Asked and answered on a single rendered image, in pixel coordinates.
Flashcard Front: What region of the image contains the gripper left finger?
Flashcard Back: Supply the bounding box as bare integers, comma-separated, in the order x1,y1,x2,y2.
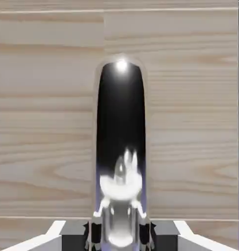
0,220,93,251

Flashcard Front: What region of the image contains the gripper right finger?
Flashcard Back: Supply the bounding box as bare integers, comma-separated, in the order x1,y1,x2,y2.
150,220,239,251

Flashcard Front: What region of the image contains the light wood cabinet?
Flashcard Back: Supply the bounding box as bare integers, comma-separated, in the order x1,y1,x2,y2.
0,0,239,251

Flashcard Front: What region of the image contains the curved shiny metal handle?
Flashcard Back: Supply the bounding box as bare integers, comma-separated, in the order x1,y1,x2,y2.
91,54,152,251

